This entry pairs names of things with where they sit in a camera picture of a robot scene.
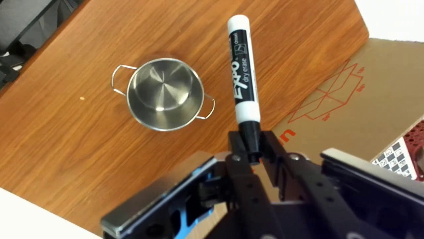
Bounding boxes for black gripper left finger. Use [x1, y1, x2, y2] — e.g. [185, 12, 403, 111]
[226, 132, 281, 239]

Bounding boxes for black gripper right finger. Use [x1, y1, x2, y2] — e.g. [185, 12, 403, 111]
[260, 132, 375, 239]

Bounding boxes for black white Expo marker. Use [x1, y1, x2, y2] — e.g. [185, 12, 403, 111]
[228, 15, 261, 165]

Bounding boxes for small steel pot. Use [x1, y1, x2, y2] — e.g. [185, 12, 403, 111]
[110, 57, 216, 132]

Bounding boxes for checkerboard calibration sheet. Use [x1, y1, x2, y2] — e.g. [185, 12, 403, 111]
[373, 138, 418, 181]

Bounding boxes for large cardboard sheet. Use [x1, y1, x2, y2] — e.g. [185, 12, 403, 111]
[199, 39, 424, 239]

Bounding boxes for wooden table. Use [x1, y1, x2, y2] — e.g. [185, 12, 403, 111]
[0, 0, 371, 238]

